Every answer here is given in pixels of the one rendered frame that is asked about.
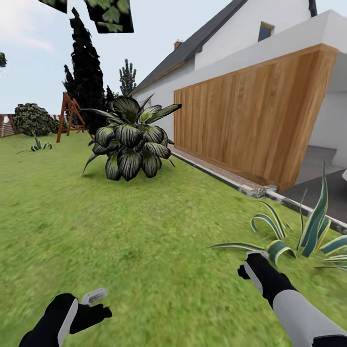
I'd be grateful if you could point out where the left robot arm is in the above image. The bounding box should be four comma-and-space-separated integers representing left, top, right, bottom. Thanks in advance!
19, 288, 112, 347

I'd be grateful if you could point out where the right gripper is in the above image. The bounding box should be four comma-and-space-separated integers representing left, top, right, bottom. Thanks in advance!
238, 265, 250, 280

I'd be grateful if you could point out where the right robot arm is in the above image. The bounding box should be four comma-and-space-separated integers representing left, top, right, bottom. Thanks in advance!
238, 250, 347, 347

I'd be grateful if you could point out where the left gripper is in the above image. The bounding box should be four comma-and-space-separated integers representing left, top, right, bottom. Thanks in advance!
69, 304, 112, 334

